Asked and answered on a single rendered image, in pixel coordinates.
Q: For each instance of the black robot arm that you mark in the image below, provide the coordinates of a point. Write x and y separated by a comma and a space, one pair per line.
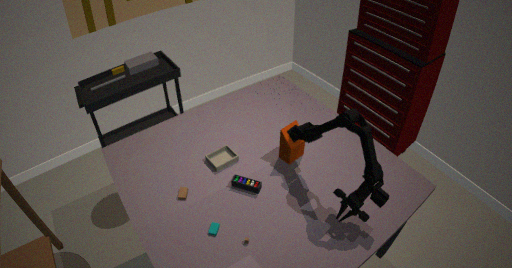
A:
372, 174

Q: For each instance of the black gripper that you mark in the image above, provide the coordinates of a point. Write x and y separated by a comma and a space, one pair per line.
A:
361, 214

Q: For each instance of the teal rectangular block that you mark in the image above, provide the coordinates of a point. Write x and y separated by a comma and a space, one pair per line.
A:
213, 230

